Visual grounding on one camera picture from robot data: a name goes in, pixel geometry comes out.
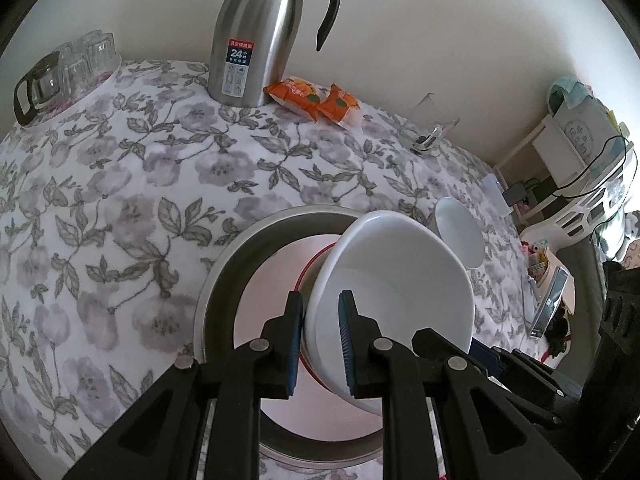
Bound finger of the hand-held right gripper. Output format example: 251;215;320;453
470;340;583;428

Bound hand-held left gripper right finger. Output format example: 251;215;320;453
337;290;583;480

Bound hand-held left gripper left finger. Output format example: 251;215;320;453
62;290;305;480

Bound strawberry print bowl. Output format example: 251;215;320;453
232;232;388;438

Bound round metal plate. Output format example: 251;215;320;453
192;204;391;465

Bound grey framed flat panel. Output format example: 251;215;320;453
530;266;571;337

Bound small white bowl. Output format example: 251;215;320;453
432;196;485;271

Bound white plastic basket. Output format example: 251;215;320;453
520;170;640;243

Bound white translucent box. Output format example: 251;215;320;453
482;172;506;216

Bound white shelf unit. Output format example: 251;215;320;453
495;110;640;221

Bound orange snack packet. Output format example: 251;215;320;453
264;75;331;122
316;85;362;131

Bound clear glass cup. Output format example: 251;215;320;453
397;92;461;156

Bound white and teal bag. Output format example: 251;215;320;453
547;76;626;161

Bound white tray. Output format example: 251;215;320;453
15;60;123;128

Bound stainless steel thermos jug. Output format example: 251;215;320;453
207;0;341;107

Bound clear drinking glass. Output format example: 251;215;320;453
60;37;88;61
62;55;93;96
85;30;121;78

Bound black cable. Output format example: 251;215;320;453
550;135;640;196

